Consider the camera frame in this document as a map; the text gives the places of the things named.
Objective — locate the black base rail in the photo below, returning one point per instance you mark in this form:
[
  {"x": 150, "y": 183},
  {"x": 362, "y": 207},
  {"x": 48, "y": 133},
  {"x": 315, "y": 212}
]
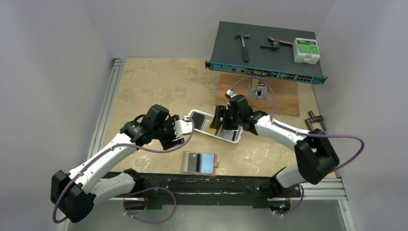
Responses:
[{"x": 157, "y": 190}]

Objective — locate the grey metal stand bracket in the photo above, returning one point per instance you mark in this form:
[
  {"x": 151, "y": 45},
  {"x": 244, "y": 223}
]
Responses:
[{"x": 258, "y": 90}]

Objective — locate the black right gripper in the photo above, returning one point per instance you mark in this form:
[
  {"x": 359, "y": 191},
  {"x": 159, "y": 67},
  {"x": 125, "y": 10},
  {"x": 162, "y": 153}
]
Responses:
[{"x": 225, "y": 118}]

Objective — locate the aluminium frame rails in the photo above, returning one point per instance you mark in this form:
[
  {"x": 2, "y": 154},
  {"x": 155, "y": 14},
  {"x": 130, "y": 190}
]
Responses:
[{"x": 185, "y": 84}]

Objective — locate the metal crank handle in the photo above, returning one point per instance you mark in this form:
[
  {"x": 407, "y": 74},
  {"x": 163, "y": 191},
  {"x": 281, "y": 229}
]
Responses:
[{"x": 314, "y": 119}]

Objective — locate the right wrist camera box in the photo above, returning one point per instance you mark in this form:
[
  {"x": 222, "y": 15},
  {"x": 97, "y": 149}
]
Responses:
[{"x": 230, "y": 94}]

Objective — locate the gold magnetic stripe card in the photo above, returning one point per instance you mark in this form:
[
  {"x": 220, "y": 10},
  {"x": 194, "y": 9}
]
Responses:
[{"x": 213, "y": 131}]

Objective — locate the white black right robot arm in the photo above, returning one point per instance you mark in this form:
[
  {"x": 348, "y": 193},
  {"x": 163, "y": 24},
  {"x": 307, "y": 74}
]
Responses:
[{"x": 315, "y": 156}]

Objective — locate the plywood board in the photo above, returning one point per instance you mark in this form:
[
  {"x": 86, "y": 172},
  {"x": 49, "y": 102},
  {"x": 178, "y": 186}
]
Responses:
[{"x": 285, "y": 94}]

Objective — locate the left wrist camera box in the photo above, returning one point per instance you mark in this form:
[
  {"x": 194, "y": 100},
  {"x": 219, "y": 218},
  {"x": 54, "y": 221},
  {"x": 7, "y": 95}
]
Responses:
[{"x": 182, "y": 127}]

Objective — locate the white green electrical box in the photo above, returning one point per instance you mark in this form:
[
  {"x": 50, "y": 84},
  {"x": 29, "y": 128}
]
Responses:
[{"x": 305, "y": 51}]

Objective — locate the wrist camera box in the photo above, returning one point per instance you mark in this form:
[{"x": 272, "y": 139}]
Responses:
[
  {"x": 182, "y": 127},
  {"x": 230, "y": 94}
]

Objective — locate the small hammer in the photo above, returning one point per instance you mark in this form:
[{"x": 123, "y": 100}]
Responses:
[{"x": 245, "y": 54}]

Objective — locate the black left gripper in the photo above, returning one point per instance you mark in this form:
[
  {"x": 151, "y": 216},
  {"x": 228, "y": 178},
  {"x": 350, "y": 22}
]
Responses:
[{"x": 171, "y": 122}]

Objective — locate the tan leather card holder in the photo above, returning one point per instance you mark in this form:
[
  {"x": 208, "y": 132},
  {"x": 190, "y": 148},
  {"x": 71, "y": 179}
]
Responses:
[{"x": 209, "y": 164}]

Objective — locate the white plastic basket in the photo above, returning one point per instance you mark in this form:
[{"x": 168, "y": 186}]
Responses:
[{"x": 204, "y": 123}]

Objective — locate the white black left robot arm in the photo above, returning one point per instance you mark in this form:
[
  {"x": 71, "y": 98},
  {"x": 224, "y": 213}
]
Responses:
[{"x": 76, "y": 192}]

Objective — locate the blue network switch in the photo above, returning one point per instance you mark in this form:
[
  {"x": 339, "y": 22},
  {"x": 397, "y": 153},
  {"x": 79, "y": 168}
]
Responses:
[{"x": 279, "y": 64}]

